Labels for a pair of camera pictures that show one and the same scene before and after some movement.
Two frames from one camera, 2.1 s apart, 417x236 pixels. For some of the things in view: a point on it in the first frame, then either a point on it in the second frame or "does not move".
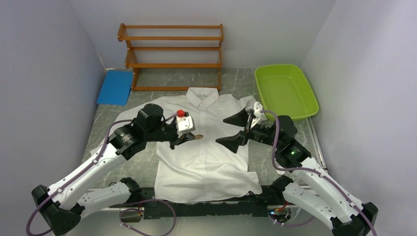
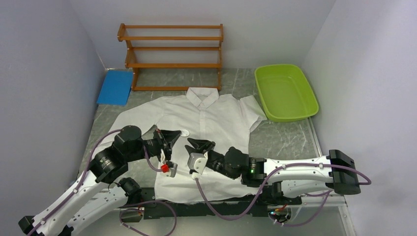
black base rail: x=259 y=203 does not move
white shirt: x=201 y=170 does not move
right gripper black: x=233 y=142 -> x=200 y=144
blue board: x=116 y=88 does not move
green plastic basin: x=285 y=89 does not move
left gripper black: x=185 y=137 -> x=170 y=136
